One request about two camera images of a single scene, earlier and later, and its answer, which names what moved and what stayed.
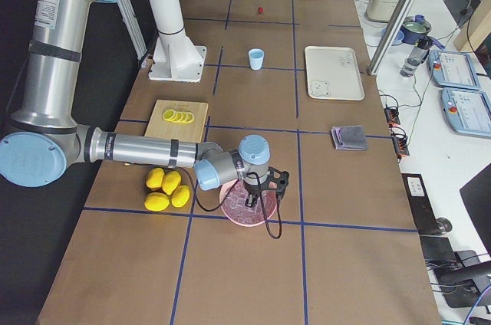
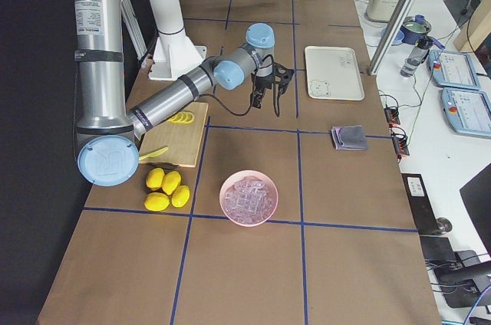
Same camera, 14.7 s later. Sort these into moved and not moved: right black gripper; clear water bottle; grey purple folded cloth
Moved: right black gripper
Not moved: grey purple folded cloth; clear water bottle
